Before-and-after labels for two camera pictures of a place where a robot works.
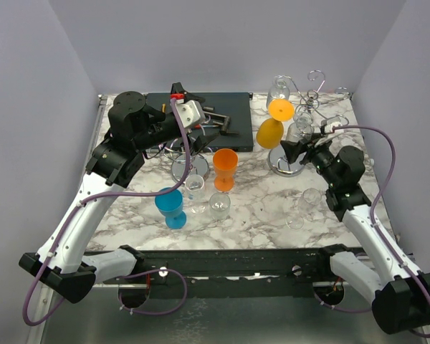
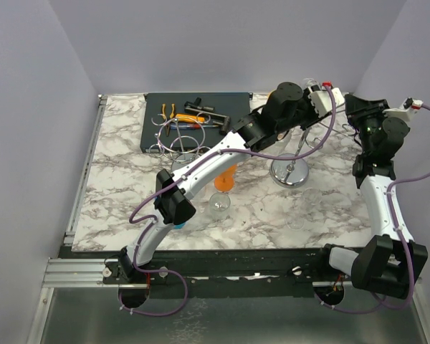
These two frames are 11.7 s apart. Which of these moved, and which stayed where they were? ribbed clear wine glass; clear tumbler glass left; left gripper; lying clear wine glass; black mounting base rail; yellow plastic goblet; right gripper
Moved: yellow plastic goblet; right gripper; ribbed clear wine glass; left gripper
Stayed: black mounting base rail; clear tumbler glass left; lying clear wine glass
